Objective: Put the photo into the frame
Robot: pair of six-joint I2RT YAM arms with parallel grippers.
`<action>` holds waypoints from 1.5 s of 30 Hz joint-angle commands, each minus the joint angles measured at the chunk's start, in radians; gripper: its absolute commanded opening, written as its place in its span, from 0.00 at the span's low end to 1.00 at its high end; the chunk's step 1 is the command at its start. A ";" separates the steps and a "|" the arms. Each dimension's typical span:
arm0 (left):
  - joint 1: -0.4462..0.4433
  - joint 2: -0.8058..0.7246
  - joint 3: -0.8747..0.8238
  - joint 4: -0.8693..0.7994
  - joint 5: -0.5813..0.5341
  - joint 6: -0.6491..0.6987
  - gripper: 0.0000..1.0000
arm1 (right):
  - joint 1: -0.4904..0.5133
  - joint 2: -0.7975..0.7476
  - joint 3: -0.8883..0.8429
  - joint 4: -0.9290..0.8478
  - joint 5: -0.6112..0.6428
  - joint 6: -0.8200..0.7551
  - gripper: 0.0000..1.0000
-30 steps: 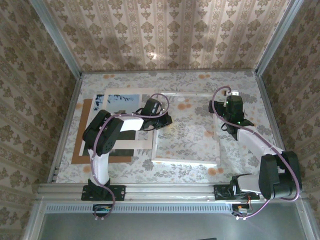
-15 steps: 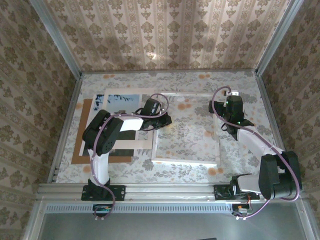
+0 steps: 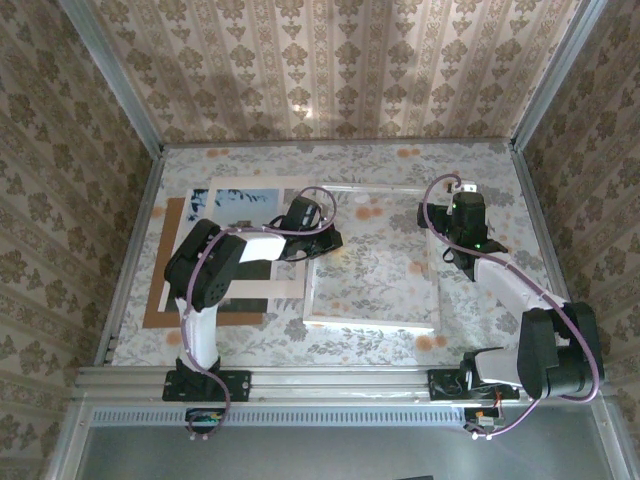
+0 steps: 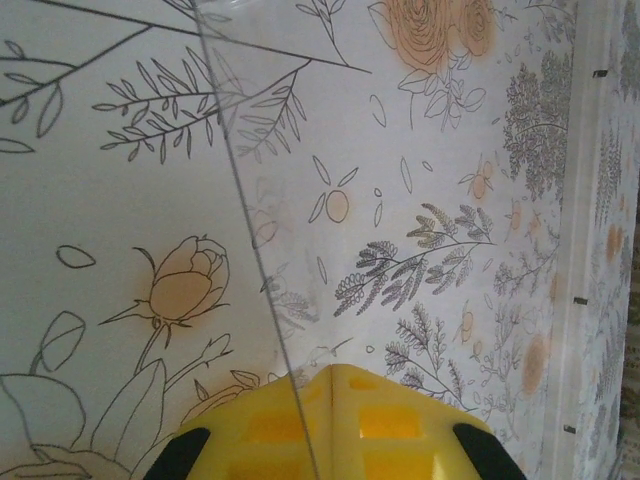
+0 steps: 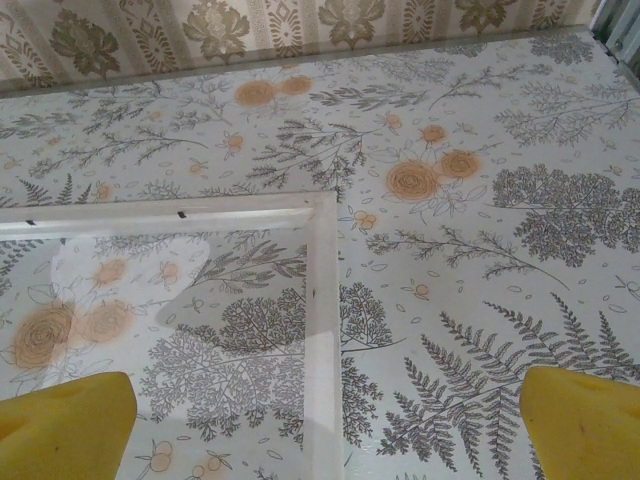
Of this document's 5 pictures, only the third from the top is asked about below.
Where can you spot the landscape photo print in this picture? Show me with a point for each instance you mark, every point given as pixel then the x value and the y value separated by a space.
pixel 250 205

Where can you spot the white mat board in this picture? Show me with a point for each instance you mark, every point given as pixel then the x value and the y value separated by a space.
pixel 250 182

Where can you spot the white picture frame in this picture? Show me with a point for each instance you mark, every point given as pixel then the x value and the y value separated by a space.
pixel 370 325

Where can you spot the brown backing board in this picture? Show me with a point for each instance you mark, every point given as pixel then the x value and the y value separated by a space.
pixel 155 320

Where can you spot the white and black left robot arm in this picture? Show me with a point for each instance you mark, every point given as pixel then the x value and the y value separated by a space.
pixel 205 270

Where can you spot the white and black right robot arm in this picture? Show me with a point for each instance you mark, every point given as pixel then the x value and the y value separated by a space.
pixel 550 350

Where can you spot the floral patterned table sheet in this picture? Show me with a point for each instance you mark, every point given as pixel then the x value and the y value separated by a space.
pixel 280 350

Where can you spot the grey metal panel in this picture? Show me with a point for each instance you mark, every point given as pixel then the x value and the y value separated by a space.
pixel 325 450

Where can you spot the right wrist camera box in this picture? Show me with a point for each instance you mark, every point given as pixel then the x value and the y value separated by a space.
pixel 467 188

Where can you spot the aluminium side rail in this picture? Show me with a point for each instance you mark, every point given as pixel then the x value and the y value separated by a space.
pixel 533 200
pixel 145 200

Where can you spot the aluminium rear rail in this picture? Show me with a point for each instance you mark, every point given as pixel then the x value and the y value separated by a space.
pixel 450 141

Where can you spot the aluminium mounting rail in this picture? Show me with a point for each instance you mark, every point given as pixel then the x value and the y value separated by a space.
pixel 340 382

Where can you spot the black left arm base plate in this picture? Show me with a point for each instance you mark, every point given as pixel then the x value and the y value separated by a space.
pixel 240 385

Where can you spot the aluminium corner post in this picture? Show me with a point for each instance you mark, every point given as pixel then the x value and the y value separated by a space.
pixel 555 75
pixel 115 85

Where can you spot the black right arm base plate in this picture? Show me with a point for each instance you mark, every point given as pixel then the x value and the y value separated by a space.
pixel 440 387

